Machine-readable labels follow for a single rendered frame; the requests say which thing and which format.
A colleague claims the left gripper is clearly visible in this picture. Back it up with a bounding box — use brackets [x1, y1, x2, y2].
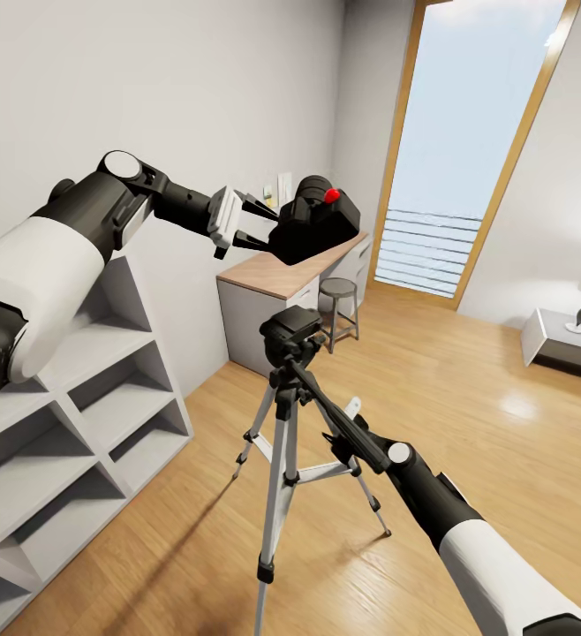
[180, 190, 280, 261]

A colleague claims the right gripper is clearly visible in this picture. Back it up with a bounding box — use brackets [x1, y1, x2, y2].
[322, 414, 374, 465]

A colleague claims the camera tripod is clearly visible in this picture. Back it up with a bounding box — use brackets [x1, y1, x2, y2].
[233, 305, 392, 636]

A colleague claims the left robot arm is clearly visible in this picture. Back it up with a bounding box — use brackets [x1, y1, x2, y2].
[0, 149, 280, 390]

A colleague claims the digital camera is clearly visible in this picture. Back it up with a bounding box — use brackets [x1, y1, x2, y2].
[268, 175, 360, 266]

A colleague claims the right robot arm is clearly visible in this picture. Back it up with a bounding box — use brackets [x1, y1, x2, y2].
[322, 397, 581, 636]

